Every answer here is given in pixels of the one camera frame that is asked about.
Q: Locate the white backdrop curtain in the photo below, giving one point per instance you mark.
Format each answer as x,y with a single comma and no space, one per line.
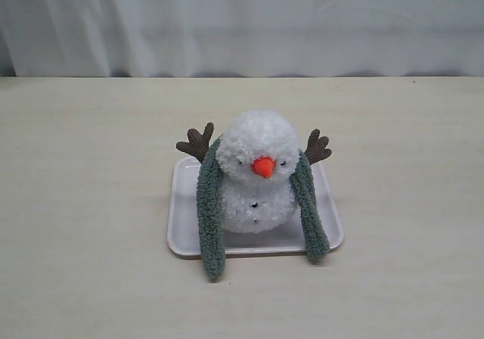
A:
251,38

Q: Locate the green fuzzy scarf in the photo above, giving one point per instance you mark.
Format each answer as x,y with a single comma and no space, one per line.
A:
250,192

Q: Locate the white plush snowman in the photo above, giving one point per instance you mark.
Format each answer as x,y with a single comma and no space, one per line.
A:
252,129

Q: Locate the white plastic tray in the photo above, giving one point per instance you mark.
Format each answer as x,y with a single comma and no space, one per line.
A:
287,239

